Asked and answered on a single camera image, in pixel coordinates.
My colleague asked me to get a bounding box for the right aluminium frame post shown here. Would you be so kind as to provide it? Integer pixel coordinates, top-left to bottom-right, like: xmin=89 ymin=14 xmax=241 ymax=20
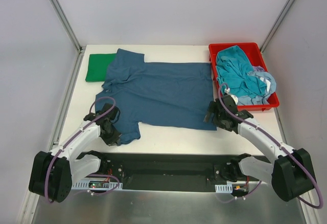
xmin=260 ymin=0 xmax=296 ymax=53

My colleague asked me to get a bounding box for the aluminium frame post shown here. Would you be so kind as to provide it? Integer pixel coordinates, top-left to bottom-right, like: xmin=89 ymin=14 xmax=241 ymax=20
xmin=260 ymin=0 xmax=296 ymax=53
xmin=49 ymin=0 xmax=83 ymax=53

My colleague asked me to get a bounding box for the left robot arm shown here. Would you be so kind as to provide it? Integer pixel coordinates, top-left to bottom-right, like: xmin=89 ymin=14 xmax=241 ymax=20
xmin=28 ymin=103 xmax=121 ymax=203

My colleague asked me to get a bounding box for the green t-shirt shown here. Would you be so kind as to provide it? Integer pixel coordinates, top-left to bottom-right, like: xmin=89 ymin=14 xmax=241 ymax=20
xmin=85 ymin=54 xmax=116 ymax=82

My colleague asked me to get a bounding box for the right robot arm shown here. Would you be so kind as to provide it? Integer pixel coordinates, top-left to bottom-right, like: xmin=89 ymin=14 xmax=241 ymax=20
xmin=204 ymin=95 xmax=317 ymax=201

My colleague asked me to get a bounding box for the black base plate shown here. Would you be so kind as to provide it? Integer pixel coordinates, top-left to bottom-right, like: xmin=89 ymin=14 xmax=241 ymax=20
xmin=76 ymin=150 xmax=293 ymax=191

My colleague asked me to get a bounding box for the white cable duct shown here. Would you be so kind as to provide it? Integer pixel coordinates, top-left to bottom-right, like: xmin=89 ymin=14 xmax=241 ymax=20
xmin=72 ymin=180 xmax=123 ymax=191
xmin=215 ymin=184 xmax=233 ymax=194

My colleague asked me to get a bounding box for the right white cable duct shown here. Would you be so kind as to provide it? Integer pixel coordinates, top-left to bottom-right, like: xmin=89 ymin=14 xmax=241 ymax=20
xmin=215 ymin=184 xmax=233 ymax=194

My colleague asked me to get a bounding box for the light blue t-shirt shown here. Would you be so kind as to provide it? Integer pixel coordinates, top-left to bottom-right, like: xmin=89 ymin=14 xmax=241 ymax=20
xmin=233 ymin=66 xmax=276 ymax=105

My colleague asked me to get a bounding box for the left aluminium frame post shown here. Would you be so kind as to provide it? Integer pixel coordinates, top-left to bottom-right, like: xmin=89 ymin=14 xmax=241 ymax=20
xmin=49 ymin=0 xmax=83 ymax=53

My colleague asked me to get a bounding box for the teal t-shirt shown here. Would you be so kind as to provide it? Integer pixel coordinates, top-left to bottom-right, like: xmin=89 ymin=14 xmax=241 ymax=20
xmin=216 ymin=46 xmax=254 ymax=104

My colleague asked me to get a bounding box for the dark blue t-shirt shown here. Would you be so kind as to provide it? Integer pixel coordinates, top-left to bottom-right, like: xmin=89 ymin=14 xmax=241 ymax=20
xmin=95 ymin=49 xmax=216 ymax=144

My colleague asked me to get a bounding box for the left white cable duct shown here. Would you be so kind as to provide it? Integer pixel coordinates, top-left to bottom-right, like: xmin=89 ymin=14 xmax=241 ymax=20
xmin=72 ymin=180 xmax=123 ymax=191

